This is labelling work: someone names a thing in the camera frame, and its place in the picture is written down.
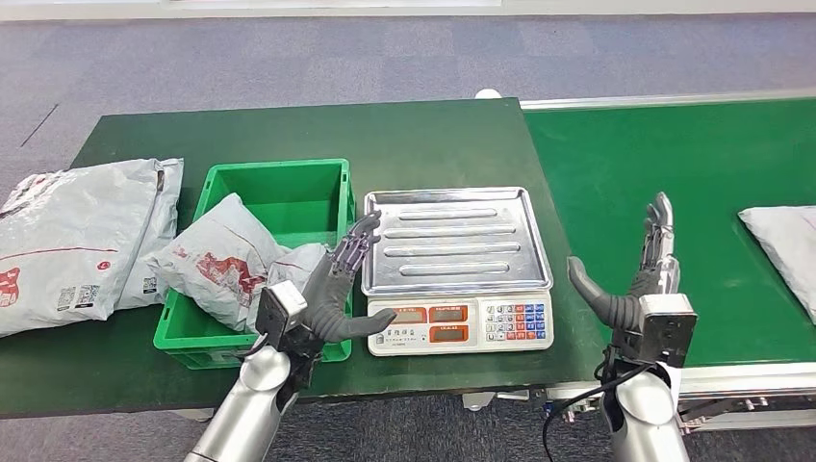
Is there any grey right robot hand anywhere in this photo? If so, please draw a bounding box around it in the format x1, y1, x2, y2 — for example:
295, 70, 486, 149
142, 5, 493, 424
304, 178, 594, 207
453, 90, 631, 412
566, 192, 682, 333

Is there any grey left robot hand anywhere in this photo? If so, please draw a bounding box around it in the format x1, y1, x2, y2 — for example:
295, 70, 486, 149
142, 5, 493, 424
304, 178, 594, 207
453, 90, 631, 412
300, 210, 398, 346

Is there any grey parcel with red print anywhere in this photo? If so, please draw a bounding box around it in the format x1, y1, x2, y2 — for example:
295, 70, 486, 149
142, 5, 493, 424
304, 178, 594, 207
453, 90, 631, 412
146, 192, 330, 336

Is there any grey mailer parcel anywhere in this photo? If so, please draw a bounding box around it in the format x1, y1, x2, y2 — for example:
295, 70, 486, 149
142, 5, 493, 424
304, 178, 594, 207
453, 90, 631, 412
738, 205, 816, 326

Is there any white parcel with QR code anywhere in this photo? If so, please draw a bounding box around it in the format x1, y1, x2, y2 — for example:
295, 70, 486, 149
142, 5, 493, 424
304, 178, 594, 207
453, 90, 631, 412
115, 157, 185, 312

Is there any large grey parcel red line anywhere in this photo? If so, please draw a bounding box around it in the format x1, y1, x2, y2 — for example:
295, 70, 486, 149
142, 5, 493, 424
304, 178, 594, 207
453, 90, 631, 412
0, 158, 165, 338

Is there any green plastic crate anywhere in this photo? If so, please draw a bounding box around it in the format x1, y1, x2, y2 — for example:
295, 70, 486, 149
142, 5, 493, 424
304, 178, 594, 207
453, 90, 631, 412
152, 158, 357, 372

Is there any electronic scale with steel tray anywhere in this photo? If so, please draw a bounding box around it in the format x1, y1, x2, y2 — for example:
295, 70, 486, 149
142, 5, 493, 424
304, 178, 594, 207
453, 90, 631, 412
361, 186, 556, 358

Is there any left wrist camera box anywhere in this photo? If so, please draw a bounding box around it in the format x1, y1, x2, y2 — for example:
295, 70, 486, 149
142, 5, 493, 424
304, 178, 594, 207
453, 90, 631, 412
254, 280, 309, 350

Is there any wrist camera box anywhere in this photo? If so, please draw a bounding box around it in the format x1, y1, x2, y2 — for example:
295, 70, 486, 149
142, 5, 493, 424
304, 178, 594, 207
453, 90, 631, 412
627, 293, 699, 371
254, 280, 309, 350

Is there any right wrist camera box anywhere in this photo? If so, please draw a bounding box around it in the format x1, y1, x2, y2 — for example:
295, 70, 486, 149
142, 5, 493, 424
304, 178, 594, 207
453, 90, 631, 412
627, 293, 699, 371

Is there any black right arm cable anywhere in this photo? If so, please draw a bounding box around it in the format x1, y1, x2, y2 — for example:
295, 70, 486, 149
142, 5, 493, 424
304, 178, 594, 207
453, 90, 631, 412
542, 360, 652, 462

